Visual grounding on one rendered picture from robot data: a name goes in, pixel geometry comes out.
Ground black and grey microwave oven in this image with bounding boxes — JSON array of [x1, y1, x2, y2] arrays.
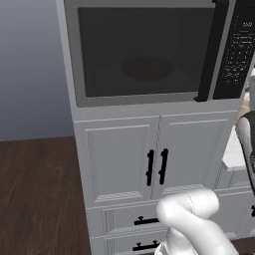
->
[[63, 0, 255, 109]]

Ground grey cupboard door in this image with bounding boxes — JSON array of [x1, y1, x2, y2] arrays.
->
[[74, 115, 161, 207], [151, 111, 239, 201]]

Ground dark brown bowl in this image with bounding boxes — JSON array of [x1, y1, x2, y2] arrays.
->
[[121, 56, 176, 83]]

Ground black cupboard door handle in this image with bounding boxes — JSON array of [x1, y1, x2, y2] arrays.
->
[[157, 147, 169, 186], [145, 149, 155, 187]]

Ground grey base cupboard run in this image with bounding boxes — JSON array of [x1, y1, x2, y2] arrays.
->
[[212, 160, 255, 239]]

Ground grey drawer front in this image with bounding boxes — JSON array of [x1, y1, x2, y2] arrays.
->
[[90, 228, 171, 255], [86, 200, 167, 238]]

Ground grey microwave door, dark window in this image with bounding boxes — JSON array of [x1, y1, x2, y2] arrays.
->
[[64, 0, 231, 109]]

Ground black drawer handle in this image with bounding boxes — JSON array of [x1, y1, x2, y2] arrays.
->
[[131, 240, 161, 252], [133, 215, 160, 226]]

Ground black microwave door handle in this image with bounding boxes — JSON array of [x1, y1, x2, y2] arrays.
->
[[194, 0, 231, 103]]

